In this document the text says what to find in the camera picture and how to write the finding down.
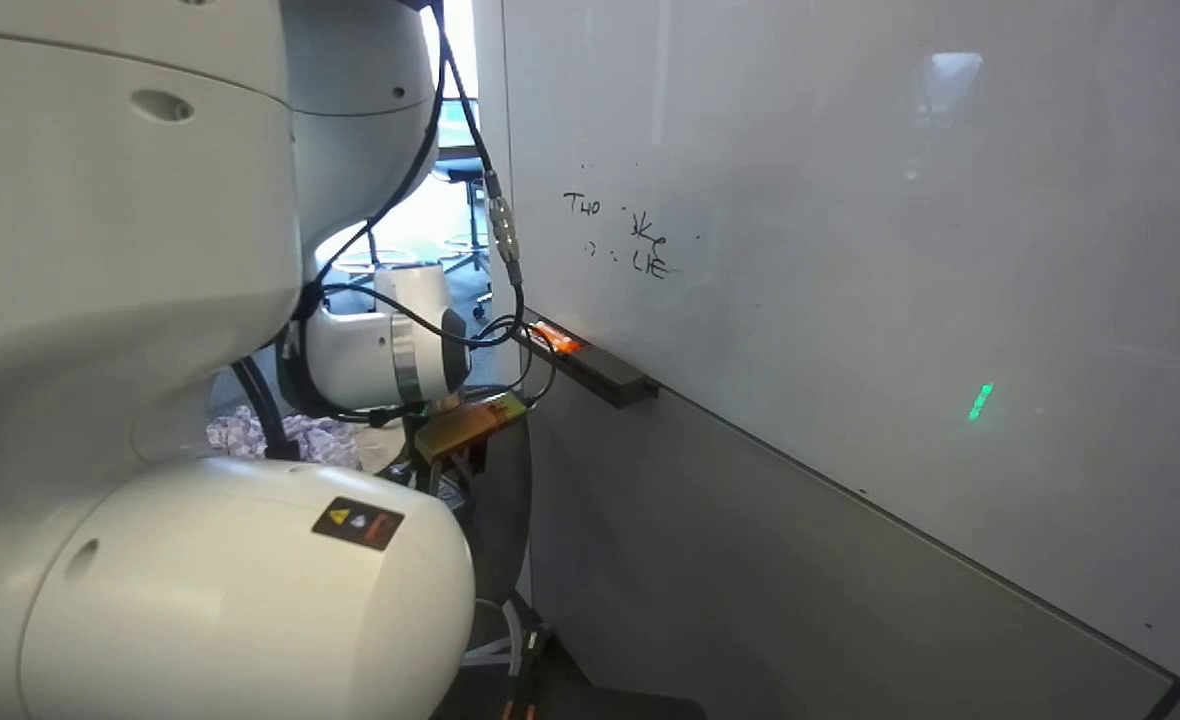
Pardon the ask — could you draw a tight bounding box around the thin black looped cable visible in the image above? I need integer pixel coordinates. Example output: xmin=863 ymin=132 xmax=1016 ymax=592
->
xmin=296 ymin=194 xmax=545 ymax=356

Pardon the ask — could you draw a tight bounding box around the whiteboard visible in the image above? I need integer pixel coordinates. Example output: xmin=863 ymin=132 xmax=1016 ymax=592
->
xmin=470 ymin=0 xmax=1180 ymax=709

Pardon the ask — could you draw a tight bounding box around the thick black hose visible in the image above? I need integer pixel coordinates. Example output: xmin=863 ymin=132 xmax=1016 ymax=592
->
xmin=228 ymin=350 xmax=305 ymax=463

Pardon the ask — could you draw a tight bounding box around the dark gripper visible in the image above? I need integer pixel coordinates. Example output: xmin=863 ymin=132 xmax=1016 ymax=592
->
xmin=516 ymin=310 xmax=587 ymax=367

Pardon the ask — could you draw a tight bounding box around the dark whiteboard eraser felt pad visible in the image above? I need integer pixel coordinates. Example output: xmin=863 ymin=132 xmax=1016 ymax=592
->
xmin=567 ymin=340 xmax=669 ymax=410

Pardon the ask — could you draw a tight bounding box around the black cable with gray connector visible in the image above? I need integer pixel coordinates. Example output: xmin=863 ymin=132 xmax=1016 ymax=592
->
xmin=422 ymin=0 xmax=531 ymax=330

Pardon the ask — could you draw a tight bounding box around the purple white checkered cloth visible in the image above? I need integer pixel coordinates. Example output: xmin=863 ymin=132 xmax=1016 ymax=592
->
xmin=203 ymin=403 xmax=381 ymax=476

